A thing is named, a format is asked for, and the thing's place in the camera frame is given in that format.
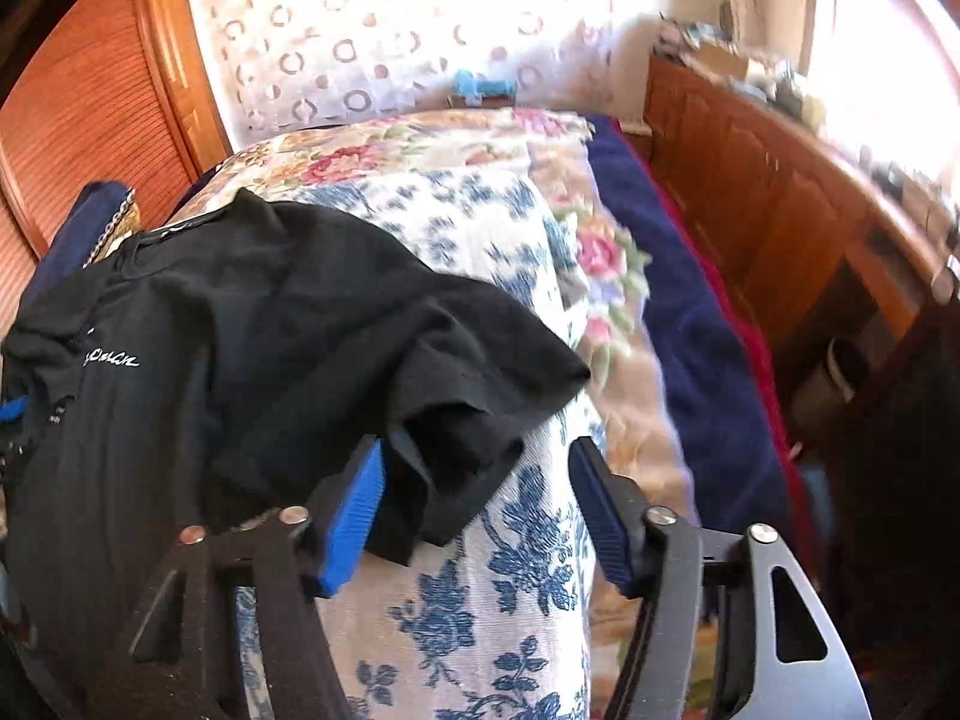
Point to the blue floral bed sheet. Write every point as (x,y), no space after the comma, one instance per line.
(487,547)

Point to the dark wooden chair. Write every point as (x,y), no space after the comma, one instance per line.
(900,480)

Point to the window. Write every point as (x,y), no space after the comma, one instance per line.
(885,22)

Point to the pink floral blanket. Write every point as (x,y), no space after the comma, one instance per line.
(600,255)

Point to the cardboard box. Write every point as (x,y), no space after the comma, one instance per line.
(720,56)

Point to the wooden cabinet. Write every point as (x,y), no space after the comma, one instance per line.
(750,187)

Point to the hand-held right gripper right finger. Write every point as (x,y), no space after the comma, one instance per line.
(600,521)

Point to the circle-patterned sheer curtain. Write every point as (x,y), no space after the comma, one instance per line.
(337,37)

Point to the navy blanket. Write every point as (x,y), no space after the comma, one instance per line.
(697,330)

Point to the folded navy cloth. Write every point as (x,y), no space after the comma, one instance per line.
(79,229)

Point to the yellow patterned cloth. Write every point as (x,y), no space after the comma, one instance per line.
(112,236)

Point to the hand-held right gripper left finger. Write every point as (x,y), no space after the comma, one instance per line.
(351,521)

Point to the black t-shirt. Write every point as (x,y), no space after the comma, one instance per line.
(262,330)

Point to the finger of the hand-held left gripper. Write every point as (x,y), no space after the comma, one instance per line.
(10,409)

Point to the grey bin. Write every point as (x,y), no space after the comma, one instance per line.
(829,382)

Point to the blue toy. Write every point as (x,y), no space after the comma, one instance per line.
(480,86)

